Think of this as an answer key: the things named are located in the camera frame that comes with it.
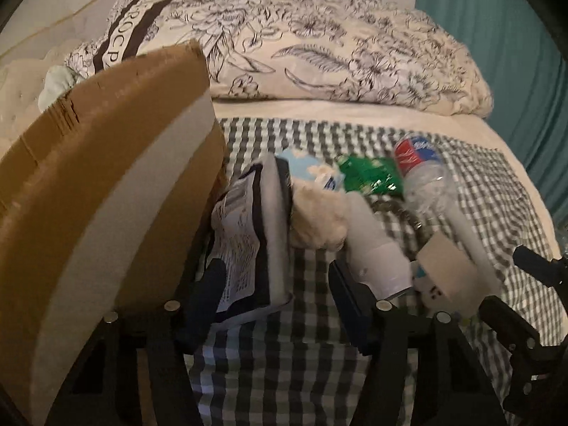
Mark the brown cardboard box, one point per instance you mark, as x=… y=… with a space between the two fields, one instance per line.
x=66 y=164

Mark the grey white checkered cloth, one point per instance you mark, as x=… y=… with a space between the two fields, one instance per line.
x=310 y=275

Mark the long white paper tube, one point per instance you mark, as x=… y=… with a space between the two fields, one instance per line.
x=470 y=239

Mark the clear plastic water bottle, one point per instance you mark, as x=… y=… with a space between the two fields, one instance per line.
x=426 y=186

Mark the light green cloth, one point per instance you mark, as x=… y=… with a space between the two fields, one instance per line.
x=55 y=82

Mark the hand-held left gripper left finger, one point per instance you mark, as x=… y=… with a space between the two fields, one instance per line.
x=207 y=286

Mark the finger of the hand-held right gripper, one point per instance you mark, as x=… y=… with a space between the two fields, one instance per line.
x=539 y=268
x=514 y=337

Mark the floral patterned pillow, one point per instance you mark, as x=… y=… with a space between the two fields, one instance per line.
x=333 y=53

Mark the small white blue item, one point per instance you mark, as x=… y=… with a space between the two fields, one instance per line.
x=426 y=290

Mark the white plastic bottle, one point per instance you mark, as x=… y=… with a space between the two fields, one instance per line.
x=377 y=248

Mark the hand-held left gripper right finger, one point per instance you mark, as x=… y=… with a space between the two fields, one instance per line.
x=350 y=304

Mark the cream quilted cushion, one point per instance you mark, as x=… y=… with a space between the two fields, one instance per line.
x=17 y=88

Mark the green snack packet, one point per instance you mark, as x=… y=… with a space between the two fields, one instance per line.
x=368 y=173

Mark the light blue tissue pack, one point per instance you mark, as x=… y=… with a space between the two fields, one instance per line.
x=310 y=168

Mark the small white cardboard box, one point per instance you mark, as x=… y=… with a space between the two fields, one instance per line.
x=452 y=270

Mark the beige lace cloth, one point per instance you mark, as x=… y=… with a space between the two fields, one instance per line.
x=315 y=217

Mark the teal curtain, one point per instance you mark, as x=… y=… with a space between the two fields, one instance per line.
x=488 y=31

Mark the dark blue labelled packet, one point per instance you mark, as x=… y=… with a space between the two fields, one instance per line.
x=242 y=239

